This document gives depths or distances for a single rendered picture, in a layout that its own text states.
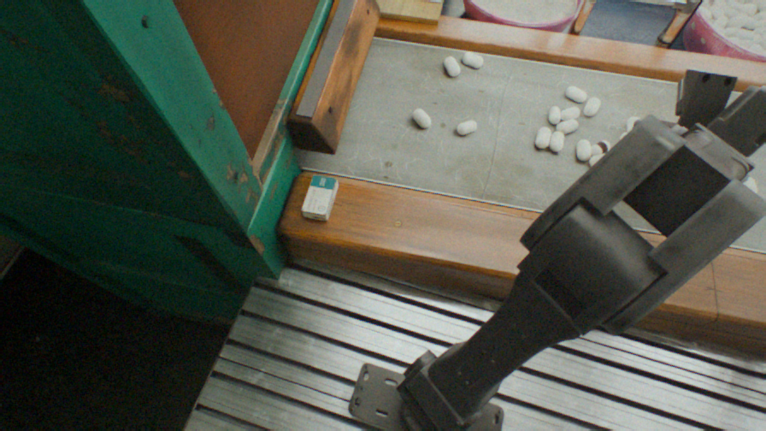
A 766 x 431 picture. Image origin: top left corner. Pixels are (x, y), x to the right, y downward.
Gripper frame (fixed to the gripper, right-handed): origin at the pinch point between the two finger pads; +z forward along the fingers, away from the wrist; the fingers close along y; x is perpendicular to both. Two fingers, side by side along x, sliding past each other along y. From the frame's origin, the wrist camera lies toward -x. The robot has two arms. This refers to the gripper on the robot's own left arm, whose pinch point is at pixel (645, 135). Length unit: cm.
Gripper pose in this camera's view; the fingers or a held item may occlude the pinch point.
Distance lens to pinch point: 81.3
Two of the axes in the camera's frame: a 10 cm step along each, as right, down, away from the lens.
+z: 1.5, -3.6, 9.2
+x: -1.4, 9.1, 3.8
